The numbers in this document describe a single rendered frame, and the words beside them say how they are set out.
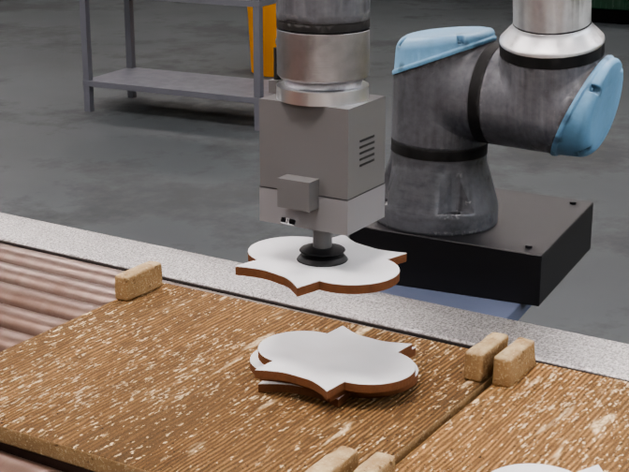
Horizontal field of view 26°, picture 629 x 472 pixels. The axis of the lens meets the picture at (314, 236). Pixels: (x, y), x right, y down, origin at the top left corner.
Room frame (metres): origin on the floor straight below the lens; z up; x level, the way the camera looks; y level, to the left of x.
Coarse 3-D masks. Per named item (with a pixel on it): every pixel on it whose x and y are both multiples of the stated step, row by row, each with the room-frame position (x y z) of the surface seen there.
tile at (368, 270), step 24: (264, 240) 1.14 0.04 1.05; (288, 240) 1.14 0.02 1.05; (312, 240) 1.14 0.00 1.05; (336, 240) 1.14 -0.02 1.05; (240, 264) 1.07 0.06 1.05; (264, 264) 1.07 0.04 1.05; (288, 264) 1.07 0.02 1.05; (360, 264) 1.07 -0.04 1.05; (384, 264) 1.07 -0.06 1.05; (312, 288) 1.03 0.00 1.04; (336, 288) 1.03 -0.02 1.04; (360, 288) 1.02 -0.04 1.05; (384, 288) 1.03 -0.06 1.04
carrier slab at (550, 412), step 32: (544, 384) 1.09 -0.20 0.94; (576, 384) 1.09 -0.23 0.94; (608, 384) 1.09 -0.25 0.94; (480, 416) 1.02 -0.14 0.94; (512, 416) 1.02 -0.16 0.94; (544, 416) 1.02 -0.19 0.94; (576, 416) 1.02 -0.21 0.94; (608, 416) 1.02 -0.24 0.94; (448, 448) 0.96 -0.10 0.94; (480, 448) 0.96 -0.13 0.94; (512, 448) 0.96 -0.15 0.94; (544, 448) 0.96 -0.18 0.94; (576, 448) 0.96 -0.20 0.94; (608, 448) 0.96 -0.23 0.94
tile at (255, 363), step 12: (252, 360) 1.12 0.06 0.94; (252, 372) 1.11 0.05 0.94; (264, 384) 1.07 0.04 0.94; (276, 384) 1.07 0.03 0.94; (288, 384) 1.07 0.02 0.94; (312, 396) 1.06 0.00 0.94; (348, 396) 1.06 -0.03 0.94; (360, 396) 1.06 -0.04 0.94; (372, 396) 1.06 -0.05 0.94; (384, 396) 1.06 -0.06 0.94
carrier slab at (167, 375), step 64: (128, 320) 1.24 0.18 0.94; (192, 320) 1.24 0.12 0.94; (256, 320) 1.24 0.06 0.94; (320, 320) 1.24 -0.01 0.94; (0, 384) 1.09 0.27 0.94; (64, 384) 1.09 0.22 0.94; (128, 384) 1.09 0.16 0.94; (192, 384) 1.09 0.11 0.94; (256, 384) 1.09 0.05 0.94; (448, 384) 1.09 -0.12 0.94; (64, 448) 0.97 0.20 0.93; (128, 448) 0.96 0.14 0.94; (192, 448) 0.96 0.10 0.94; (256, 448) 0.96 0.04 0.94; (320, 448) 0.96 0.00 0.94; (384, 448) 0.96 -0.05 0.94
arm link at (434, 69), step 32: (416, 32) 1.61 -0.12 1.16; (448, 32) 1.58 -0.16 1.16; (480, 32) 1.56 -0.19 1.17; (416, 64) 1.55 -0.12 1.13; (448, 64) 1.54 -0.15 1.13; (480, 64) 1.53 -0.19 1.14; (416, 96) 1.55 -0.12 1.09; (448, 96) 1.53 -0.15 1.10; (416, 128) 1.55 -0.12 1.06; (448, 128) 1.54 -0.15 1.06; (480, 128) 1.52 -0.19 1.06
